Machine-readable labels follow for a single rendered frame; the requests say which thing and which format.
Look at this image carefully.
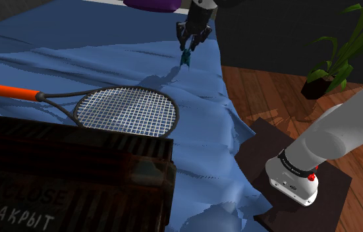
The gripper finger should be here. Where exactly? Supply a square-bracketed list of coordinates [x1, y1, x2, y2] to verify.
[175, 20, 191, 51]
[190, 26, 213, 53]

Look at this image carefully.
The small teal object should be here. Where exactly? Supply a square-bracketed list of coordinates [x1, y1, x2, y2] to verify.
[179, 47, 191, 70]

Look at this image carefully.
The purple pillow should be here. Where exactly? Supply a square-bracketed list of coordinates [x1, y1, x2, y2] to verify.
[123, 0, 182, 14]

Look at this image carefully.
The bed with blue sheet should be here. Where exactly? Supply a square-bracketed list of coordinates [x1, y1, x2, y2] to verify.
[0, 0, 274, 232]

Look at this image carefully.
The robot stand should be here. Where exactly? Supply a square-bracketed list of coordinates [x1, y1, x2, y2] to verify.
[234, 117, 353, 232]

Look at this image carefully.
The potted green plant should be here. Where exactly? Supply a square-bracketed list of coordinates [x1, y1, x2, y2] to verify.
[300, 0, 363, 100]

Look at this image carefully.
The dark ribbed metal crate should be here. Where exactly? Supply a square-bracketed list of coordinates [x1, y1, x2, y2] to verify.
[0, 115, 177, 232]

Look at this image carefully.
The racket with orange handle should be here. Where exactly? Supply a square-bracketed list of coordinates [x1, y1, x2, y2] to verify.
[0, 81, 181, 138]

